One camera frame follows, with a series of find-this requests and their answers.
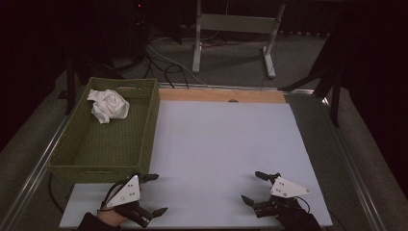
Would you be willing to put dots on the wooden board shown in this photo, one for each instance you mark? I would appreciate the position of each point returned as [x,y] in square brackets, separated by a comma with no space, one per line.
[221,95]

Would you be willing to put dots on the person's left hand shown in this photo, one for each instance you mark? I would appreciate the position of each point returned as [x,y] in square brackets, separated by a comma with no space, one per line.
[109,217]

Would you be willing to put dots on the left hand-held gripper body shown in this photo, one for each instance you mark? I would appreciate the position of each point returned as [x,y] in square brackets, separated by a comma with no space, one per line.
[126,194]

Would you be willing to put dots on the black stand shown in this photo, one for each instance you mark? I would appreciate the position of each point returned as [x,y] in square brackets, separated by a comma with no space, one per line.
[330,83]
[72,80]

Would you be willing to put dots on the green woven basket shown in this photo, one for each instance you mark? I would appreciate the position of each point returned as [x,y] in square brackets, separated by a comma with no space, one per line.
[109,141]

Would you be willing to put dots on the white table sheet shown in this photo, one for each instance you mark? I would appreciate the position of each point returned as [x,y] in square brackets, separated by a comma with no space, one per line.
[224,150]

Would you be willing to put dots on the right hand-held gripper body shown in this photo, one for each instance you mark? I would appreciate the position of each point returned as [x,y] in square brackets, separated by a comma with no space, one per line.
[282,192]

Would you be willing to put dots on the person's right hand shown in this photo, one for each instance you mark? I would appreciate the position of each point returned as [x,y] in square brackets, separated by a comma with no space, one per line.
[290,211]

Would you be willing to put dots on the white crumpled cloth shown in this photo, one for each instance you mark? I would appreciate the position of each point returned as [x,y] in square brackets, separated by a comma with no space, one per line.
[108,105]

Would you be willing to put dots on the white metal desk frame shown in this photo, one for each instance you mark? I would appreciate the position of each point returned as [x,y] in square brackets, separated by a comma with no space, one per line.
[235,24]

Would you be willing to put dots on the metal table frame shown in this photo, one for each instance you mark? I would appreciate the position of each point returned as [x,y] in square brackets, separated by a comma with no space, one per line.
[29,183]

